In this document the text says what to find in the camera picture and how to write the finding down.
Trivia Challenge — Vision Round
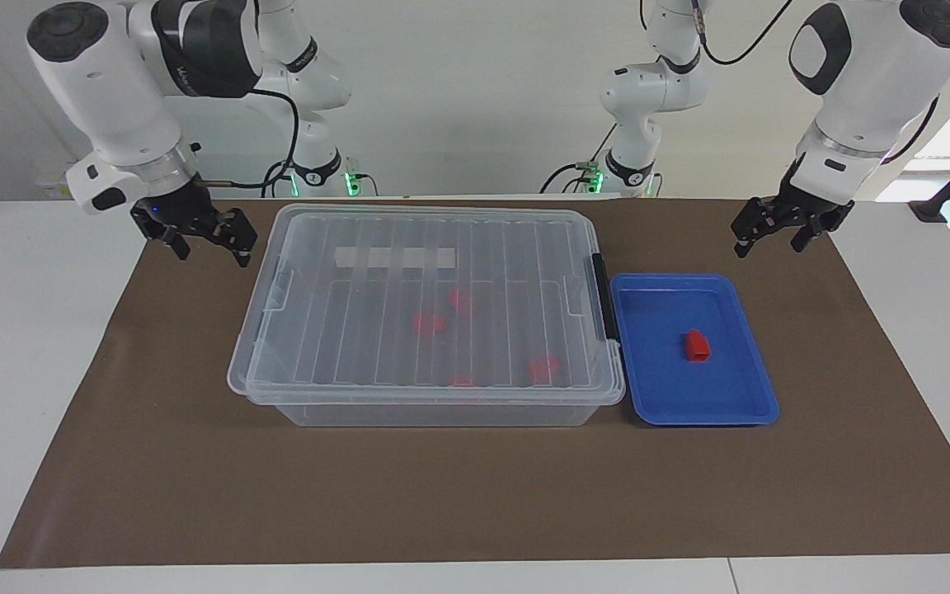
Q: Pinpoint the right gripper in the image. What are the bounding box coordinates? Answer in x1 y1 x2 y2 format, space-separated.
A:
130 177 259 268

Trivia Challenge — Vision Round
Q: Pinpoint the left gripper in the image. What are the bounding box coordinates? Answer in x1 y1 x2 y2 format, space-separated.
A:
731 159 856 259

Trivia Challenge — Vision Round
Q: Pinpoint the black box latch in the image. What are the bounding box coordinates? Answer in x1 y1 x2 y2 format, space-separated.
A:
591 253 621 344

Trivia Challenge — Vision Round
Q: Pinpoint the clear plastic storage box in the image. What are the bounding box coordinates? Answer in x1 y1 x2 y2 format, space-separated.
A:
228 204 626 428

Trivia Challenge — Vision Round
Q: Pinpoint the blue plastic tray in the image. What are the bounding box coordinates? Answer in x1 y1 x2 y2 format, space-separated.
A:
609 273 779 427

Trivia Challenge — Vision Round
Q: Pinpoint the black cable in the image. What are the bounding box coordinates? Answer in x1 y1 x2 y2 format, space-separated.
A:
260 159 299 200
689 0 797 67
886 95 940 164
538 122 618 196
195 86 302 191

